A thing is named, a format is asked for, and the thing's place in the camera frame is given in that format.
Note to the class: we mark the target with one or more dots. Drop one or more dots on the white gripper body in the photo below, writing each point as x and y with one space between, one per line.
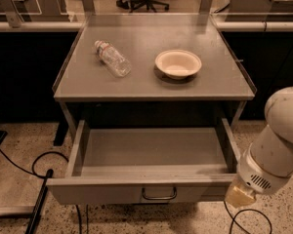
258 175

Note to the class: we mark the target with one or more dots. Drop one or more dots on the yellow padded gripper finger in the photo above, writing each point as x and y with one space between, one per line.
239 194

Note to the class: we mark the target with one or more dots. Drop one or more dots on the grey top drawer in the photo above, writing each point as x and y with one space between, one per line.
148 166

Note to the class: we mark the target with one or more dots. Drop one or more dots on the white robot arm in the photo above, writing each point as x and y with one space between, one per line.
279 129

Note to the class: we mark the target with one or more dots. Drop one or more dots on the grey drawer cabinet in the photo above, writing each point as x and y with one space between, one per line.
141 37

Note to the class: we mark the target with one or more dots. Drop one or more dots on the white paper bowl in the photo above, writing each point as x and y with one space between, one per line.
178 64

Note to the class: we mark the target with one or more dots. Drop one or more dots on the clear plastic water bottle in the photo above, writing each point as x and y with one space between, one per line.
116 63

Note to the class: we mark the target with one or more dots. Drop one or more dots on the black pole on floor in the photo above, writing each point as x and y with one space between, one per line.
35 216

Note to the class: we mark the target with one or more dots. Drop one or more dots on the white horizontal rail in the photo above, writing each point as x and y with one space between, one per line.
271 26

